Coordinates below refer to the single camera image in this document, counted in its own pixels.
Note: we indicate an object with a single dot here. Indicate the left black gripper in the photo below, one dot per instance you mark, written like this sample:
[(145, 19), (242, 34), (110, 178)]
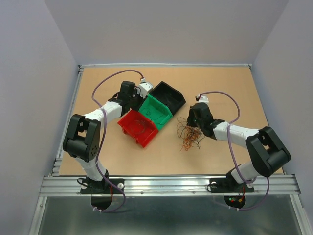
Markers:
[(136, 92)]

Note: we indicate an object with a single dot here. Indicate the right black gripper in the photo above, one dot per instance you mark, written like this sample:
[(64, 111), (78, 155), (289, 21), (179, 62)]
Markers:
[(190, 121)]

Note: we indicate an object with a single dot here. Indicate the red plastic bin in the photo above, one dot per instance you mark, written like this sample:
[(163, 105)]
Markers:
[(138, 127)]

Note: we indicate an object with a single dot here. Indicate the green plastic bin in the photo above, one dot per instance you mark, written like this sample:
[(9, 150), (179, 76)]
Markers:
[(155, 111)]

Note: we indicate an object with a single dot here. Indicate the black plastic bin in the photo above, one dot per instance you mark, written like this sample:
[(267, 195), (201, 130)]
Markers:
[(169, 96)]

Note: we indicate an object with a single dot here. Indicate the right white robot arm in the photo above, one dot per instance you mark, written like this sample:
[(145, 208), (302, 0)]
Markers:
[(266, 150)]

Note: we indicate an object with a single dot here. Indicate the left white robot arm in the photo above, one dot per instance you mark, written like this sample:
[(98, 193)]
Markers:
[(82, 139)]

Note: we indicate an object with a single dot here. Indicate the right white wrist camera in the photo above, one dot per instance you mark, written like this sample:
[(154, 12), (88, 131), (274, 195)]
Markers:
[(202, 98)]

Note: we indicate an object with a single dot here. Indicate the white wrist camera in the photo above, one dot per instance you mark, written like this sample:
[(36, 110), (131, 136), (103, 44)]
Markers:
[(144, 89), (202, 98)]

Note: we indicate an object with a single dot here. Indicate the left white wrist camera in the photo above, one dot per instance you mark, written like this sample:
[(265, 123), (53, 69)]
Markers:
[(144, 89)]

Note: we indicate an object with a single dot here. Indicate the aluminium back rail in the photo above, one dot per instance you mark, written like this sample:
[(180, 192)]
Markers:
[(133, 65)]

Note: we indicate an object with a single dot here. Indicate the aluminium rail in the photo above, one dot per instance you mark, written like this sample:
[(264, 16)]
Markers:
[(163, 186), (133, 65), (59, 154)]

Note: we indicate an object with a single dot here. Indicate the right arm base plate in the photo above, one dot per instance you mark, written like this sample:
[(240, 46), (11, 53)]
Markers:
[(227, 184)]

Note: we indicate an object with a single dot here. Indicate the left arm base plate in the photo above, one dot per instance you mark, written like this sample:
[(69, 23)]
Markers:
[(89, 186)]

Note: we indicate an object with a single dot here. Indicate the aluminium left rail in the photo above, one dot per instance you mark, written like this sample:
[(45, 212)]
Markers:
[(59, 154)]

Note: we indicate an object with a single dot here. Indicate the aluminium front rail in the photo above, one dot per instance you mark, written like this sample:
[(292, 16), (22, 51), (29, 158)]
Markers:
[(163, 186)]

